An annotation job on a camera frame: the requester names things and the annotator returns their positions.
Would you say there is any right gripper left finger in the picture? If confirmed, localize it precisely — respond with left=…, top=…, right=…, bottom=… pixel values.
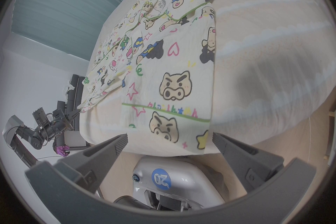
left=54, top=134, right=129, bottom=194

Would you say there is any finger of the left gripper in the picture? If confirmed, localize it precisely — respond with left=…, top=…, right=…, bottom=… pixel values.
left=66, top=109, right=81, bottom=121

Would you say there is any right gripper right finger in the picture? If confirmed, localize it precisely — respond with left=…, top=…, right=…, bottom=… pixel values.
left=212, top=132, right=284, bottom=195

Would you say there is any white printed pyjama top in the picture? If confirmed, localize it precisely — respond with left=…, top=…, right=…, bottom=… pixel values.
left=77, top=0, right=217, bottom=151

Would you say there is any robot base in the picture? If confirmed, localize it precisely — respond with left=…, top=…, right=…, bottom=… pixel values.
left=113, top=156, right=226, bottom=211

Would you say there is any bed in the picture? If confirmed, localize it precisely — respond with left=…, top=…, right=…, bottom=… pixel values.
left=79, top=0, right=336, bottom=159

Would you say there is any black low cabinet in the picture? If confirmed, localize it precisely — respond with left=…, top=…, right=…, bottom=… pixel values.
left=56, top=74, right=88, bottom=151

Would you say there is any purple plastic bag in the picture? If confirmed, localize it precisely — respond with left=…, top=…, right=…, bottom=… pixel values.
left=54, top=145, right=70, bottom=156

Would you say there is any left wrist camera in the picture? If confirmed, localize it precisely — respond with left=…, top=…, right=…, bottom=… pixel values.
left=32, top=107, right=47, bottom=125

